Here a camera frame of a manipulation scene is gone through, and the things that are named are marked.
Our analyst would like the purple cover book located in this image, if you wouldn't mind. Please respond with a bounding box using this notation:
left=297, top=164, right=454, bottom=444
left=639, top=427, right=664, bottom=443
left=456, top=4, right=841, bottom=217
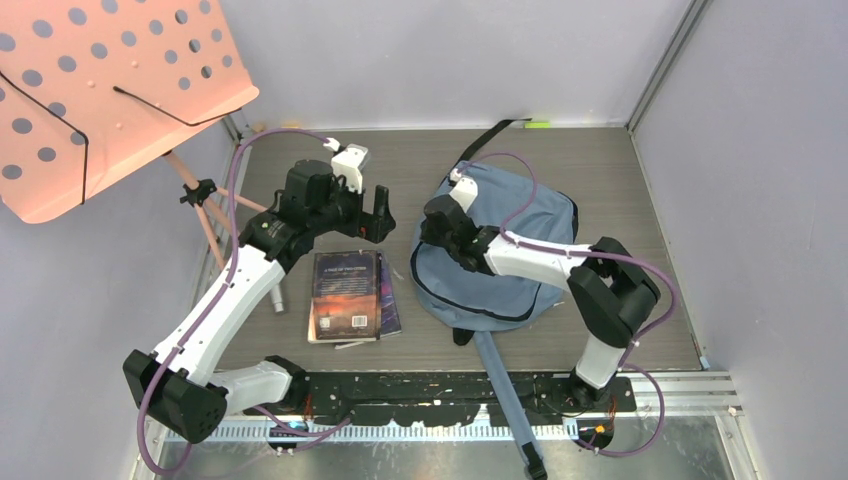
left=378, top=251, right=402, bottom=338

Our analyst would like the dark sunset cover book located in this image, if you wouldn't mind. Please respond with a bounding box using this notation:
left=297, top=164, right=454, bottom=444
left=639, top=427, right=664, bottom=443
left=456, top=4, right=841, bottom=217
left=307, top=250, right=381, bottom=344

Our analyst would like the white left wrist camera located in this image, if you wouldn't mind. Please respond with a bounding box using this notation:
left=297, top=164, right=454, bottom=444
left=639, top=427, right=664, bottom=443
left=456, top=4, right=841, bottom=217
left=331, top=144, right=370, bottom=194

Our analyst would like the silver metal cylinder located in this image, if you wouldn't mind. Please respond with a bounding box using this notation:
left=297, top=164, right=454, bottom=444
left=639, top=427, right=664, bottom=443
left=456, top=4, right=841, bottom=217
left=269, top=284, right=286, bottom=314

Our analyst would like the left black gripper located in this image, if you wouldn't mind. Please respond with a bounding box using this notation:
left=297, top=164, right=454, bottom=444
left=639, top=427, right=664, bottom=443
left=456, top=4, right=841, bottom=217
left=309, top=173, right=394, bottom=243

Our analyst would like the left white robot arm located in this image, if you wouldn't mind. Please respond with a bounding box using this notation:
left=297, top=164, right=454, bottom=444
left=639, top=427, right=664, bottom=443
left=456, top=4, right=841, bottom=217
left=123, top=160, right=396, bottom=444

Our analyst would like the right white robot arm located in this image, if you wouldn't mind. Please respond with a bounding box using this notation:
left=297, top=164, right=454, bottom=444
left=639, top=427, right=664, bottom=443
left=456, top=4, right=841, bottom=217
left=421, top=195, right=662, bottom=411

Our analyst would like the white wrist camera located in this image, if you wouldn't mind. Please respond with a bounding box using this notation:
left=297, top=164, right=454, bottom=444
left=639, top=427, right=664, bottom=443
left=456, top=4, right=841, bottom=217
left=448, top=168, right=479, bottom=213
left=331, top=144, right=370, bottom=194

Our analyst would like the pink perforated music stand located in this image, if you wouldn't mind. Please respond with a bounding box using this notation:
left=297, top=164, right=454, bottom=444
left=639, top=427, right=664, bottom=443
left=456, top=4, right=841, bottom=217
left=0, top=0, right=280, bottom=270

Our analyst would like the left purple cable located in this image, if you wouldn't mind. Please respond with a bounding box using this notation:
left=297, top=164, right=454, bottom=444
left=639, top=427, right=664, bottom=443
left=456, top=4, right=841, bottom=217
left=135, top=128, right=342, bottom=477

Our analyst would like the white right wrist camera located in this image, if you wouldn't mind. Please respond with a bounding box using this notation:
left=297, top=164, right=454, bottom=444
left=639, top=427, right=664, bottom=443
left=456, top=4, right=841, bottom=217
left=448, top=168, right=479, bottom=213

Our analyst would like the purple cable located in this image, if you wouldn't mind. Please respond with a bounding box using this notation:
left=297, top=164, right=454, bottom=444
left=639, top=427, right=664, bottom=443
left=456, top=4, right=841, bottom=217
left=450, top=152, right=680, bottom=460
left=135, top=128, right=342, bottom=477

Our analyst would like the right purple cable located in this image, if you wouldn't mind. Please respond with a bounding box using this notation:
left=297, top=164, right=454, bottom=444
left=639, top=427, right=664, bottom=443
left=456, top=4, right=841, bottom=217
left=450, top=152, right=680, bottom=460

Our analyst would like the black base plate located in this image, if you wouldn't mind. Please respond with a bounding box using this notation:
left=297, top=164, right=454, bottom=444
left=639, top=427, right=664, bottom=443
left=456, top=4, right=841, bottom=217
left=277, top=372, right=637, bottom=427

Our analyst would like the light blue backpack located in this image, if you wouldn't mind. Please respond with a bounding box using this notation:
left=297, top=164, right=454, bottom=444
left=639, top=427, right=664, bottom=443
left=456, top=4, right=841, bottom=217
left=410, top=119, right=579, bottom=479

